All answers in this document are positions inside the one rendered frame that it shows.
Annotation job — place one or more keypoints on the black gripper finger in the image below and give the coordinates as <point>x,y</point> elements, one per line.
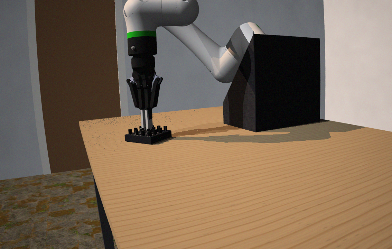
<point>151,94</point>
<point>137,92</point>

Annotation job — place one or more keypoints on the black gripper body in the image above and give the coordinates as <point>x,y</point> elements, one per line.
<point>143,65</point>

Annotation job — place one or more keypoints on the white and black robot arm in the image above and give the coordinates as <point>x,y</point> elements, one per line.
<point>142,18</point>

